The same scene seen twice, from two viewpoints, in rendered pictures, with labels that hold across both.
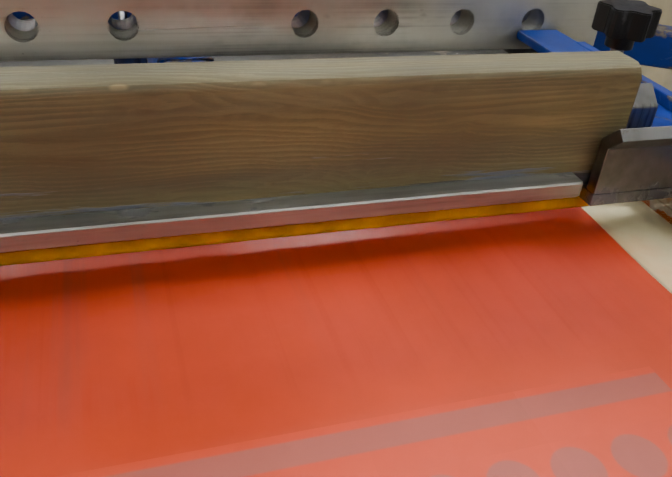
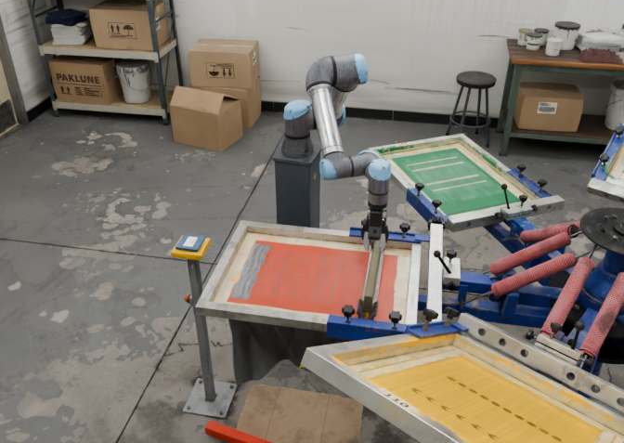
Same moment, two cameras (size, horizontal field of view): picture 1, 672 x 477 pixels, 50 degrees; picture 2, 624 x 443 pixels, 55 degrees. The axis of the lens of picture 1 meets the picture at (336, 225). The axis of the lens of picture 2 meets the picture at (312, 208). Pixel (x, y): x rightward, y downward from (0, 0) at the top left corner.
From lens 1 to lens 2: 234 cm
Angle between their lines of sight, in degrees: 95
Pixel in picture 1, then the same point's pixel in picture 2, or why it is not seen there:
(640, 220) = not seen: hidden behind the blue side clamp
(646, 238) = not seen: hidden behind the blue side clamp
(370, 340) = (349, 284)
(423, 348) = (345, 288)
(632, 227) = not seen: hidden behind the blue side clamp
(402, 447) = (332, 281)
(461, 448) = (331, 285)
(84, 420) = (348, 264)
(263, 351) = (351, 277)
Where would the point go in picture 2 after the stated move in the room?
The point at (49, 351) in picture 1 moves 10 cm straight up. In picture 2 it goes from (359, 263) to (360, 242)
